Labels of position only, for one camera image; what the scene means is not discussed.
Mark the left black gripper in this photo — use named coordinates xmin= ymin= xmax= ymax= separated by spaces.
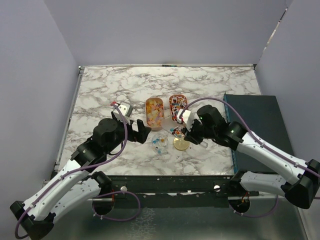
xmin=105 ymin=110 xmax=152 ymax=154

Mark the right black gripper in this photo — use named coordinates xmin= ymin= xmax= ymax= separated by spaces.
xmin=181 ymin=117 xmax=217 ymax=145

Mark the clear plastic scoop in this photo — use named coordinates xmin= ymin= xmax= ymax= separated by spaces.
xmin=162 ymin=126 xmax=209 ymax=149

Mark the pink tray of gummy candies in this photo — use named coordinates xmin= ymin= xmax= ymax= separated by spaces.
xmin=145 ymin=97 xmax=165 ymax=131

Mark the pink tray of lollipops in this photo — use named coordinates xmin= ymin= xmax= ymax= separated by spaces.
xmin=168 ymin=94 xmax=188 ymax=122

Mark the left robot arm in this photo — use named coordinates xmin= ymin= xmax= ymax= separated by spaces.
xmin=10 ymin=117 xmax=151 ymax=240

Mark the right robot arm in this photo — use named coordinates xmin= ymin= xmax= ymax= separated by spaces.
xmin=177 ymin=105 xmax=320 ymax=209

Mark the clear glass jar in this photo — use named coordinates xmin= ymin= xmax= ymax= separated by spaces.
xmin=151 ymin=133 xmax=168 ymax=155

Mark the gold jar lid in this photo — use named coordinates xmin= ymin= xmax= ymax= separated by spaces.
xmin=173 ymin=137 xmax=190 ymax=151

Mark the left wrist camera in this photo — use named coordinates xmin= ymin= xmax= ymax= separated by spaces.
xmin=111 ymin=102 xmax=133 ymax=125

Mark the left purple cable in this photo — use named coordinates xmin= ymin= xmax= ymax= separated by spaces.
xmin=14 ymin=102 xmax=130 ymax=240

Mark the purple cable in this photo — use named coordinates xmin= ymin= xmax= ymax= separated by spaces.
xmin=178 ymin=97 xmax=320 ymax=176
xmin=14 ymin=102 xmax=130 ymax=240

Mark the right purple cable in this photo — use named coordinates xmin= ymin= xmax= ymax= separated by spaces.
xmin=178 ymin=97 xmax=320 ymax=176

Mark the blue network switch box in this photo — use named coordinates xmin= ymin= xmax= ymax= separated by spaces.
xmin=223 ymin=94 xmax=294 ymax=174

